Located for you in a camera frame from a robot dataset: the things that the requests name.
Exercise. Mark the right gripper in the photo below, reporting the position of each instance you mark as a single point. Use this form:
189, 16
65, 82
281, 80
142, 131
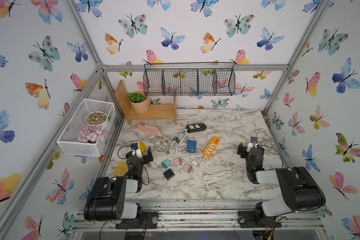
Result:
243, 150

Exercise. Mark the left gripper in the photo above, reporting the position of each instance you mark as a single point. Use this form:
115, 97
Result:
144, 158

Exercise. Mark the pink power strip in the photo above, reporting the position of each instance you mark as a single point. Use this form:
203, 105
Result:
146, 128

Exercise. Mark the teal plug adapter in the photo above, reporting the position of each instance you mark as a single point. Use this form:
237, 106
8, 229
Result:
166, 164

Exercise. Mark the black plug adapter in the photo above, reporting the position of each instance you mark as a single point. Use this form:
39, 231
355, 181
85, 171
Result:
168, 174

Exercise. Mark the orange power strip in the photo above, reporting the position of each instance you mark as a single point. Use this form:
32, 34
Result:
211, 147

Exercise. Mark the pink plug adapter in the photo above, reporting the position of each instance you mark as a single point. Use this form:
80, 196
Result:
177, 162
187, 168

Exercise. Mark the blue plug adapter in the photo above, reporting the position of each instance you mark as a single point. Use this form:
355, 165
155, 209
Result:
191, 146

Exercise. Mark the white plug adapter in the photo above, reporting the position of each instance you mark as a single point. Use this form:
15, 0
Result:
195, 163

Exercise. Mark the black power strip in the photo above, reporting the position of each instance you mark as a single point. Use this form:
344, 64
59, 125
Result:
193, 128

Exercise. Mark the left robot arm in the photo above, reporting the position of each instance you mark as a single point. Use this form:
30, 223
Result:
107, 199

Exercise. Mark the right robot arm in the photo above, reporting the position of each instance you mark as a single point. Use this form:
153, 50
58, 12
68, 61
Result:
299, 191

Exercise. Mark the yellow toy shovel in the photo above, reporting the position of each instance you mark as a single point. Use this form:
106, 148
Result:
123, 169

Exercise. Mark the pink succulent flowers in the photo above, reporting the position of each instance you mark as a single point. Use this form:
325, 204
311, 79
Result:
92, 135

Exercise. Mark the wooden shelf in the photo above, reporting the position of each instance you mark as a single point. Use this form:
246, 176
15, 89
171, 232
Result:
154, 112

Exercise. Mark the potted green plant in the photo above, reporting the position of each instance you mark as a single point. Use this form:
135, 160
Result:
139, 102

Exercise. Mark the bowl of pebbles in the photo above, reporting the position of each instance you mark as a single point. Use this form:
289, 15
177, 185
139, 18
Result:
96, 118

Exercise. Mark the cable bundle of black strip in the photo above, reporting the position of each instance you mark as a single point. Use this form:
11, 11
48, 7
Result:
176, 141

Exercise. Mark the white wire basket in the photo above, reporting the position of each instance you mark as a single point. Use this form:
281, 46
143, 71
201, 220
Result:
68, 140

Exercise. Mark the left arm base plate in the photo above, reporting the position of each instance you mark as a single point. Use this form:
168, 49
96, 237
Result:
144, 220

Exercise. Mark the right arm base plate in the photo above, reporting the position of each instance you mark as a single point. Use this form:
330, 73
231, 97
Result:
256, 219

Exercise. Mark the black wire basket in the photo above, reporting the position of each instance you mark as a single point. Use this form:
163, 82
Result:
189, 79

